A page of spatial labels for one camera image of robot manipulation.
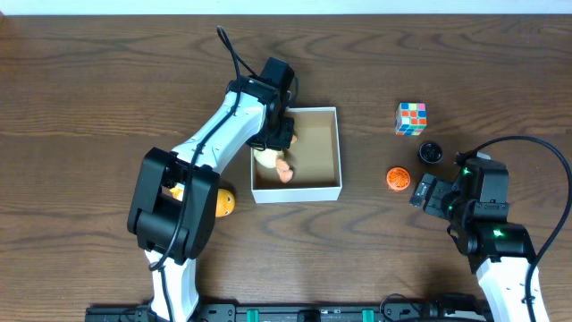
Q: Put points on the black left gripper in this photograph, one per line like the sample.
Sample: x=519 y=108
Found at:
x=277 y=135

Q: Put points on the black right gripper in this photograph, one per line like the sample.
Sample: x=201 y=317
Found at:
x=441 y=188

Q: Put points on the plush duck toy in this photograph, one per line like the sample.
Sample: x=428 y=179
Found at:
x=274 y=159

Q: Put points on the white cardboard box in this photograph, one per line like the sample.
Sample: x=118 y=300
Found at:
x=314 y=159

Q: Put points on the colourful puzzle cube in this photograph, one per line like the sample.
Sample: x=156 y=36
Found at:
x=410 y=119

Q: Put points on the orange yellow rubber toy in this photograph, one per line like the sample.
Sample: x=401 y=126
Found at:
x=225 y=205

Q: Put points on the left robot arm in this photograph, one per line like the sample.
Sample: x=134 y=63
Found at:
x=172 y=213

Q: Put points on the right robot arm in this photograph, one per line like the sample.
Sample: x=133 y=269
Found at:
x=499 y=253

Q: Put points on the orange round spinner toy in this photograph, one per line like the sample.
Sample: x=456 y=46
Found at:
x=398 y=178

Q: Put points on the black round spinner toy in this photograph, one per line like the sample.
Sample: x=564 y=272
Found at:
x=430 y=153

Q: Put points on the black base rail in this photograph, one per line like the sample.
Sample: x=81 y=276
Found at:
x=395 y=307

